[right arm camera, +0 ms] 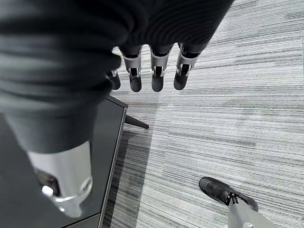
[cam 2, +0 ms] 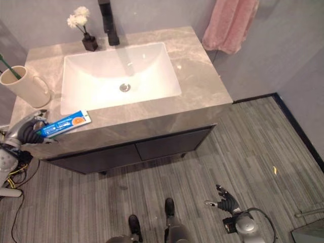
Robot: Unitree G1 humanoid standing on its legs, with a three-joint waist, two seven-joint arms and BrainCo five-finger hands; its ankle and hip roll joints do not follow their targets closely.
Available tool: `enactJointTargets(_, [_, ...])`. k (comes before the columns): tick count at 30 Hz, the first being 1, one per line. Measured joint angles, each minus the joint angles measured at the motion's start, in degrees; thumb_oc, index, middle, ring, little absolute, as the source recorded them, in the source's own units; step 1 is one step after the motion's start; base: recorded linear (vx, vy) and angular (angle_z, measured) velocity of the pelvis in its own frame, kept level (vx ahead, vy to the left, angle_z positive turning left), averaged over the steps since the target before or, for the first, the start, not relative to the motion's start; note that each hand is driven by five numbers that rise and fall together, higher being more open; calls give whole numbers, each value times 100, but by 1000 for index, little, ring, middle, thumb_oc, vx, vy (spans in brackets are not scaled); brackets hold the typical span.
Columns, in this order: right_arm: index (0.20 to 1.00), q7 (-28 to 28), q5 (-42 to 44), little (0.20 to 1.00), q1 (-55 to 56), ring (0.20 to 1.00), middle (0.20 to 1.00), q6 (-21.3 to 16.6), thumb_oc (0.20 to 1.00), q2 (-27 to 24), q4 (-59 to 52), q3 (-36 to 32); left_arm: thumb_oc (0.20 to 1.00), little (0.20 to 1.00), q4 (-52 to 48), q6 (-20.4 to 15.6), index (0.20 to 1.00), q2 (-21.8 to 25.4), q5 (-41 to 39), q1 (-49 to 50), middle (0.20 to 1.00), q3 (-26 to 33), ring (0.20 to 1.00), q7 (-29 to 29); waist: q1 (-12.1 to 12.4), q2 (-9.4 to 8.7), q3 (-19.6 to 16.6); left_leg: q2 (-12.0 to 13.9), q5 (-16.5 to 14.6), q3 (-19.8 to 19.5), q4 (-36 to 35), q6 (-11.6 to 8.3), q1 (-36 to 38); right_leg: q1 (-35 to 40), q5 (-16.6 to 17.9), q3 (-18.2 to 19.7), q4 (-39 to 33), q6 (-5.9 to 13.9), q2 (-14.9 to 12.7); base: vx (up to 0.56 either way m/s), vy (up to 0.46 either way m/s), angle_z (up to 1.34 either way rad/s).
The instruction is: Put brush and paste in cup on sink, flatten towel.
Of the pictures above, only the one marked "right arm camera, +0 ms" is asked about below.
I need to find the robot silver leg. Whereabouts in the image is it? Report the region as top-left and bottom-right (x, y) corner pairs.
(227, 192), (282, 228)

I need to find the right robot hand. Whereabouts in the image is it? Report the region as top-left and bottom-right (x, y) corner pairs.
(0, 0), (235, 219)

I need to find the dark grey table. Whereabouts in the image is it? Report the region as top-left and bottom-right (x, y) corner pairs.
(0, 95), (150, 228)

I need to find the robot dark foot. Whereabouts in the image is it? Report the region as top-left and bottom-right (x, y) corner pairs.
(199, 177), (259, 213)

